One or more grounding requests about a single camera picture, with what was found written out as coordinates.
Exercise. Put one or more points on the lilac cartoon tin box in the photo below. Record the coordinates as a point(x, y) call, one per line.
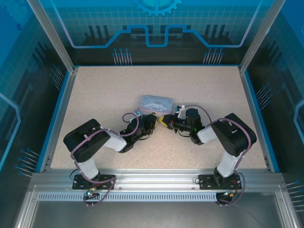
point(155, 103)

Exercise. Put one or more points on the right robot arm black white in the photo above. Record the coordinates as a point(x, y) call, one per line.
point(235, 137)

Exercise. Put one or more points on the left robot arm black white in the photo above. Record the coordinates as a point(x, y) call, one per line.
point(83, 142)

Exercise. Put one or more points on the left connector board with LEDs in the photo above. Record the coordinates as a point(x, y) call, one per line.
point(91, 192)

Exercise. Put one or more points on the connector board with leds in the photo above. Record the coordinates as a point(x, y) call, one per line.
point(229, 194)
point(91, 192)

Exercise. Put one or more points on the right connector board with LEDs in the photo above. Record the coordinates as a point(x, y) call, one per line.
point(229, 194)

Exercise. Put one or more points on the blue printed acrylic panel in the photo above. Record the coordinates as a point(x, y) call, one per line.
point(154, 19)

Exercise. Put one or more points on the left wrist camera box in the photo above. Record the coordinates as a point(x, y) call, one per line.
point(137, 113)

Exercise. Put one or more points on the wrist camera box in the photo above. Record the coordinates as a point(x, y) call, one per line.
point(137, 113)
point(180, 109)

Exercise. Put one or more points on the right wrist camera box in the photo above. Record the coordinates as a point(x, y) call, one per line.
point(180, 109)

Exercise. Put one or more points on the aluminium mounting rail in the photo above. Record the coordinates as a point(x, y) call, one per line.
point(154, 178)

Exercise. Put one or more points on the aluminium table side rail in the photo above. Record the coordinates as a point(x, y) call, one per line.
point(64, 107)
point(251, 99)

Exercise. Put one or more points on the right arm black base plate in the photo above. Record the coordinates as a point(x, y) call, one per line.
point(206, 183)

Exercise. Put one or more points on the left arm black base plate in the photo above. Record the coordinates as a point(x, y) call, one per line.
point(107, 184)

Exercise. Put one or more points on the aluminium frame post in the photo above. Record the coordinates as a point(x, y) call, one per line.
point(259, 35)
point(57, 35)

